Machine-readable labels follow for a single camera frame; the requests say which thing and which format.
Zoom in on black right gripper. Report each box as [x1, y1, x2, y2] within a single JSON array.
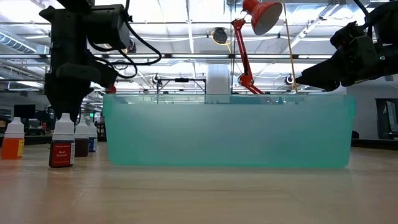
[[295, 22, 387, 93]]

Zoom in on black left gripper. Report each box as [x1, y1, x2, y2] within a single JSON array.
[[39, 5, 118, 124]]

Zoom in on small blue food coloring bottle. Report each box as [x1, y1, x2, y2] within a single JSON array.
[[87, 119, 98, 153]]

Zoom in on small brown food coloring bottle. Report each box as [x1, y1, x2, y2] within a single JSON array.
[[74, 117, 90, 158]]

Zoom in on small red food coloring bottle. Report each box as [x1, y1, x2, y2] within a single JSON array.
[[49, 113, 76, 169]]

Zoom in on small orange food coloring bottle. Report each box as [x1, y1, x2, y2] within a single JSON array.
[[1, 116, 25, 161]]

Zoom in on black background monitor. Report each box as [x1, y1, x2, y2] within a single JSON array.
[[13, 104, 37, 119]]

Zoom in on red desk lamp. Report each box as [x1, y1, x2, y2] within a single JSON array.
[[231, 0, 284, 95]]

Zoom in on translucent green plastic bin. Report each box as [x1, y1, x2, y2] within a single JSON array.
[[102, 93, 357, 170]]

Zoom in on yellow cable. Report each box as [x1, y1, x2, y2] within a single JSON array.
[[282, 0, 299, 93]]

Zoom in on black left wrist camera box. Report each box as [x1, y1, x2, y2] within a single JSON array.
[[84, 4, 131, 51]]

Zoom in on background black gantry frame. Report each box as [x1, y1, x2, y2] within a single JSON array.
[[156, 77, 208, 103]]

